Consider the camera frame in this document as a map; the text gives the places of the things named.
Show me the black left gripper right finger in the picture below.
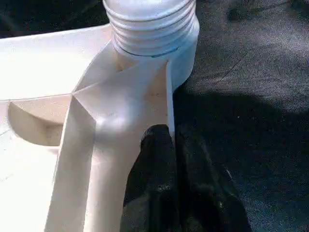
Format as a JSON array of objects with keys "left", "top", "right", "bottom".
[{"left": 175, "top": 124, "right": 252, "bottom": 232}]

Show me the white plastic table top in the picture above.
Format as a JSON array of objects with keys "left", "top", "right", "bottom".
[{"left": 0, "top": 24, "right": 201, "bottom": 232}]

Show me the white plastic table leg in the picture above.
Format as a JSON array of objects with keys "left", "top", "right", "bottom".
[{"left": 102, "top": 0, "right": 197, "bottom": 58}]

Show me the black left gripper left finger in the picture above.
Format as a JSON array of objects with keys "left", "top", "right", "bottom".
[{"left": 120, "top": 124, "right": 181, "bottom": 232}]

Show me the black plastic mat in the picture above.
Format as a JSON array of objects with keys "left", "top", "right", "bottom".
[{"left": 0, "top": 0, "right": 309, "bottom": 232}]

